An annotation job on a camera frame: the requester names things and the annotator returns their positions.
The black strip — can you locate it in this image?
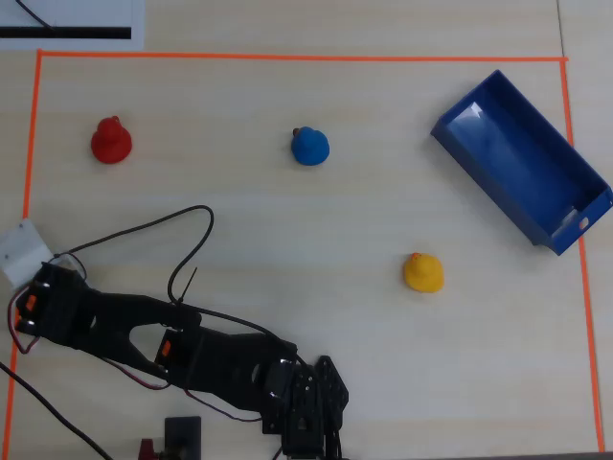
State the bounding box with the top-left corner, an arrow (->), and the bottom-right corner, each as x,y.
0,27 -> 132,40

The blue rubber duck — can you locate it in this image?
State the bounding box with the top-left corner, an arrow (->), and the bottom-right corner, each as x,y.
290,126 -> 331,167

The red and black wire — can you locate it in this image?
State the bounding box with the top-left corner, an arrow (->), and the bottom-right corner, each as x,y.
7,287 -> 44,357
98,355 -> 263,424

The red rubber duck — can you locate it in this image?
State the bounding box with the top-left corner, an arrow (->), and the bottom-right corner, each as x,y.
90,114 -> 133,166

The blue plastic box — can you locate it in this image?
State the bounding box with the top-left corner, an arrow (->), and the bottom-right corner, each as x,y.
429,69 -> 613,258

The white mounting bracket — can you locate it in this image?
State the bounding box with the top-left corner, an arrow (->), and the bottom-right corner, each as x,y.
0,218 -> 54,292

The yellow rubber duck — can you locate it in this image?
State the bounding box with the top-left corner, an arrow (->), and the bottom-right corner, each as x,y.
402,251 -> 445,292

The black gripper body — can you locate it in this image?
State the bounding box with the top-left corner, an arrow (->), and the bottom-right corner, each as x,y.
261,356 -> 328,456

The thick black cable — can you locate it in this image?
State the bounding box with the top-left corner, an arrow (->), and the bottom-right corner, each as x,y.
0,361 -> 114,460

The black square plate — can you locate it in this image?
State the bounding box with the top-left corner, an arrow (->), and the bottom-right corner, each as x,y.
164,415 -> 203,460

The orange tape strip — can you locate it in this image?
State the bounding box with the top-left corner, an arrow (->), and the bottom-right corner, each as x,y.
3,49 -> 45,460
36,49 -> 570,64
558,57 -> 605,452

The black zip tie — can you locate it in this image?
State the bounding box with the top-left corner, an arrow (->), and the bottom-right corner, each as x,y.
179,266 -> 198,306

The thin black looped cable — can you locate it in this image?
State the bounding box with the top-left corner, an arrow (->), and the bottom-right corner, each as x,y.
52,204 -> 298,356

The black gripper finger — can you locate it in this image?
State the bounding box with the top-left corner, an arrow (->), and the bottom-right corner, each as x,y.
315,355 -> 350,430
325,428 -> 344,460

